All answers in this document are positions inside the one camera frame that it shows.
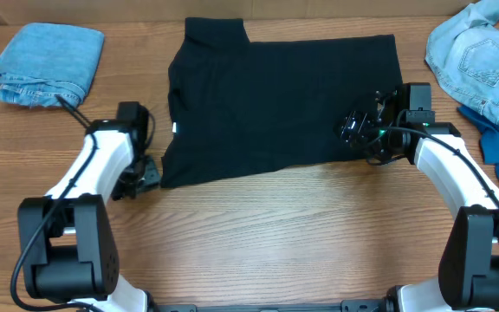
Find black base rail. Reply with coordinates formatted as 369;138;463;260
149;298;399;312

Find light blue denim jeans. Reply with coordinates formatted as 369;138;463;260
425;0;499;126

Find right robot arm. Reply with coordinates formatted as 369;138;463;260
334;83;499;311

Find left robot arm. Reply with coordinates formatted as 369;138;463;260
10;101;160;312

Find folded blue jeans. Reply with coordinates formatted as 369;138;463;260
0;23;105;107

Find black t-shirt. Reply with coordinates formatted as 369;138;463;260
161;17;402;188

